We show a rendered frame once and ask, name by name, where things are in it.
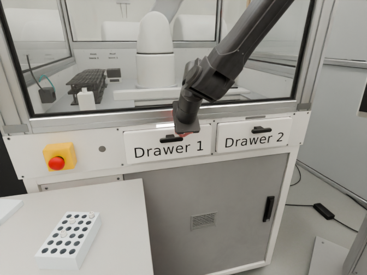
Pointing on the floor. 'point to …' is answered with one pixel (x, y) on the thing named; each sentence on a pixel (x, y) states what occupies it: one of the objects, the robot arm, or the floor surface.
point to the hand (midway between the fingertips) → (182, 130)
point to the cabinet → (203, 207)
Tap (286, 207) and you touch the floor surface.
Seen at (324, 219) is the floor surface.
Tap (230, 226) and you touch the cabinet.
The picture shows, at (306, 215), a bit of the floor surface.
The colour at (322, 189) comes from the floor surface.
